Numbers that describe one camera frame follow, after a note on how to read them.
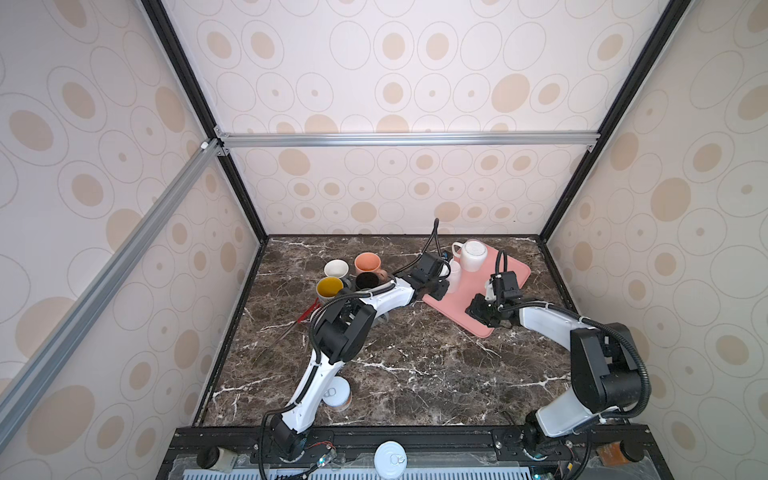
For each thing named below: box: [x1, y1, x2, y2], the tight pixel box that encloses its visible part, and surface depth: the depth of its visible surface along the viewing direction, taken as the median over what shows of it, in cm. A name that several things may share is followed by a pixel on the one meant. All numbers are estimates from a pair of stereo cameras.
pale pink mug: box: [447, 260, 461, 294], surface depth 101 cm
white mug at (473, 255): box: [451, 239, 488, 273], surface depth 108 cm
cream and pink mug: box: [354, 252, 388, 281], surface depth 103 cm
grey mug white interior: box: [323, 258, 350, 279], surface depth 101 cm
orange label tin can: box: [323, 376, 352, 409], surface depth 79 cm
